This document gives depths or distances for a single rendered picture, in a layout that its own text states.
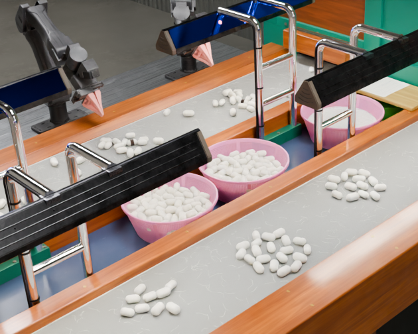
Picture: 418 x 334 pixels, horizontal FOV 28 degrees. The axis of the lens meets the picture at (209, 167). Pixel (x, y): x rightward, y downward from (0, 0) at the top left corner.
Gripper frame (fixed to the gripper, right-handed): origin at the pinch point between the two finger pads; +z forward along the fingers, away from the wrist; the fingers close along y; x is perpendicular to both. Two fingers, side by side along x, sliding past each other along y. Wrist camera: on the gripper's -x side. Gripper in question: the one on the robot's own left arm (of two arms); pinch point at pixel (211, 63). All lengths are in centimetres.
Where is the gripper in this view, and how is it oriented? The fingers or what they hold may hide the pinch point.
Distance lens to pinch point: 285.9
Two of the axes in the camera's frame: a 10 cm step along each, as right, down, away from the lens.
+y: 7.5, -3.6, 5.6
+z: 5.4, 8.2, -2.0
